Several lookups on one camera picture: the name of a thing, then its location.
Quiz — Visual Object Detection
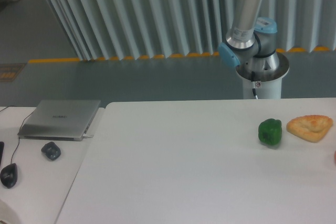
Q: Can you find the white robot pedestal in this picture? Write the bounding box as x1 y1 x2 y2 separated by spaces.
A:
236 52 289 99

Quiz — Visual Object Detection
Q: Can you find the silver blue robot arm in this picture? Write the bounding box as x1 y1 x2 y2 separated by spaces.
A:
218 0 335 67

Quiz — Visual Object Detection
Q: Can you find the black mouse cable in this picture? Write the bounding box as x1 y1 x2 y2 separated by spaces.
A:
0 105 36 165

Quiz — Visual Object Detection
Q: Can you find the silver closed laptop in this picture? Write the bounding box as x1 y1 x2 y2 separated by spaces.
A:
18 100 101 141

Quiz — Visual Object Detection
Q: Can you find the black device at edge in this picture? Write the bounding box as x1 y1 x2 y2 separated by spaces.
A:
0 141 4 165

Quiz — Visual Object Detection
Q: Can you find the triangular flat bread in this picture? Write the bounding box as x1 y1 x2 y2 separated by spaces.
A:
286 115 333 143

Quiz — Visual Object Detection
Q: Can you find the white robot base cable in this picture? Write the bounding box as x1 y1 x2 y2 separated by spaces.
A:
250 71 259 100

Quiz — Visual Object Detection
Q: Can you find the black computer mouse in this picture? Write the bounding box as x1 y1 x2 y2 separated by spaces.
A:
1 163 18 189

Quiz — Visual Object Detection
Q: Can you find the white round object corner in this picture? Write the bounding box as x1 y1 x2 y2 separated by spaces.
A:
0 200 21 224

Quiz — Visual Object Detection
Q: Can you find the green bell pepper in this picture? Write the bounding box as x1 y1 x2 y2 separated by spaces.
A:
258 119 282 146

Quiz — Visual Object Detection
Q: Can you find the white folding partition screen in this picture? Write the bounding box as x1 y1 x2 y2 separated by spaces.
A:
47 0 335 60

